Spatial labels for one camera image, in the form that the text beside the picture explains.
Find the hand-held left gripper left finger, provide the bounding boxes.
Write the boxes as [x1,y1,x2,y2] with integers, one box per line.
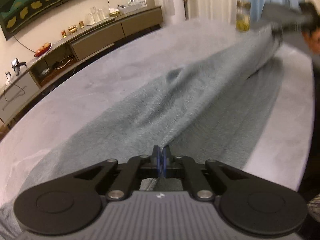
[72,145,163,202]

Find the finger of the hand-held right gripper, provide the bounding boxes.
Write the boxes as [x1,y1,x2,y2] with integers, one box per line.
[270,23,285,42]

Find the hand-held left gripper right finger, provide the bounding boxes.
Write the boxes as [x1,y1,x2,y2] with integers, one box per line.
[162,145,247,202]

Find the person's right hand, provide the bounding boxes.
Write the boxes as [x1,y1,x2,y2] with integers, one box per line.
[302,26,320,55]

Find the glass tea jar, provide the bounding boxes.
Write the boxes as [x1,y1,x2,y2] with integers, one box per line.
[236,0,251,32]

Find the long brown sideboard cabinet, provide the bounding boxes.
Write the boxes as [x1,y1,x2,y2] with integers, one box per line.
[0,6,164,129]

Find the white tray with sachets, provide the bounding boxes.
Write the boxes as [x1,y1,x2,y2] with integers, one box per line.
[117,0,147,15]

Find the group of clear glasses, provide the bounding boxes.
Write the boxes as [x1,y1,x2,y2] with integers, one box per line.
[86,7,108,26]

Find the red fruit plate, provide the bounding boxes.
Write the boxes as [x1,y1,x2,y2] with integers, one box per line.
[34,42,52,57]

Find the black gripper device with screen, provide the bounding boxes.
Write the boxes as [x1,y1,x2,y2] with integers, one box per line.
[11,58,27,76]

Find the black cable on cabinet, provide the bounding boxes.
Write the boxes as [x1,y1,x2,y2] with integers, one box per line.
[1,81,28,112]

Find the black television cable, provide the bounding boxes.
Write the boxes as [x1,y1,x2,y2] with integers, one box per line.
[12,34,37,54]

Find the dark wall painting, yellow shapes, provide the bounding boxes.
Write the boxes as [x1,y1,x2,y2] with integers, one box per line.
[0,0,120,41]

